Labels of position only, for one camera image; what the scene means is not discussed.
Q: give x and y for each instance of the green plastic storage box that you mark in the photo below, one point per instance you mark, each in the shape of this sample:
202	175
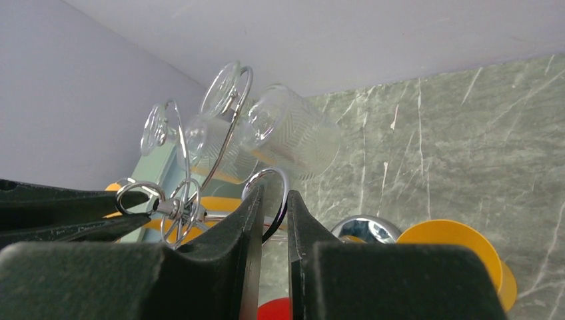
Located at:
160	167

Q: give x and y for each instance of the clear ribbed wine glass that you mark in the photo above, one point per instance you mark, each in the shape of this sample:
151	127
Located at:
203	141
280	128

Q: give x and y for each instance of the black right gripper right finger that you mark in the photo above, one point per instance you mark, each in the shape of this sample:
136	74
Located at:
330	279

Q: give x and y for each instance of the red plastic goblet back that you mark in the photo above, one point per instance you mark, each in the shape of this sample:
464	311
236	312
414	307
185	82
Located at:
277	309

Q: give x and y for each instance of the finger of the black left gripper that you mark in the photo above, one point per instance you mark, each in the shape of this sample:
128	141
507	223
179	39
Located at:
103	230
29	206

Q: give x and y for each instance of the chrome wine glass rack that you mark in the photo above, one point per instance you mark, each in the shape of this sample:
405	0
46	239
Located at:
272	224

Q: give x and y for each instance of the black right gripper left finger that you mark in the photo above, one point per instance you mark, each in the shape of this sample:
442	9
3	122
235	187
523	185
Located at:
215	276

